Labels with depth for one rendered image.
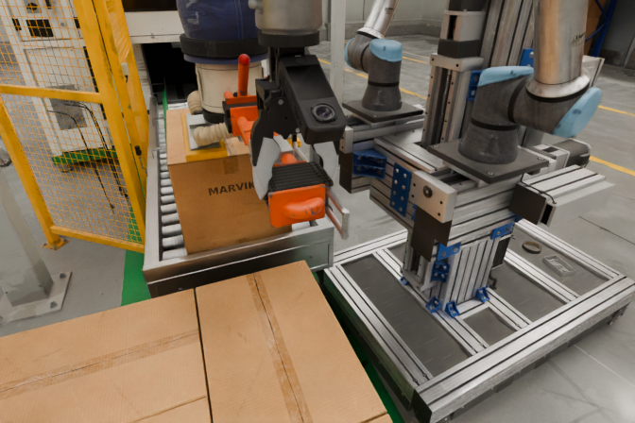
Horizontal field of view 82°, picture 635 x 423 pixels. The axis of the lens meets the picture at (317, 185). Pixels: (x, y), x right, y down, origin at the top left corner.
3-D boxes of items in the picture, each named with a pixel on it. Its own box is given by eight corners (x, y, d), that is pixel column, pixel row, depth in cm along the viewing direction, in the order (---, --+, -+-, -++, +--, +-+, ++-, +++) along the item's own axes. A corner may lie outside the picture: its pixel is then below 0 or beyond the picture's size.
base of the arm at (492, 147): (484, 139, 110) (491, 106, 106) (529, 157, 99) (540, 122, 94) (446, 147, 104) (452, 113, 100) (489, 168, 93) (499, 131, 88)
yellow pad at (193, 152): (181, 119, 116) (179, 103, 113) (214, 115, 119) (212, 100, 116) (186, 162, 88) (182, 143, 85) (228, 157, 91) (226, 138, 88)
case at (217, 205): (181, 187, 184) (165, 109, 165) (260, 175, 196) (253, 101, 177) (188, 262, 135) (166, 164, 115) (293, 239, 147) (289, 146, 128)
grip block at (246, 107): (224, 124, 83) (220, 97, 80) (266, 119, 86) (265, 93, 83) (229, 137, 76) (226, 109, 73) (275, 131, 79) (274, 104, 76)
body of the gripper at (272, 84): (308, 116, 53) (307, 25, 47) (328, 137, 46) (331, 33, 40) (255, 121, 51) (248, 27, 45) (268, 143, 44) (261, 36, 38)
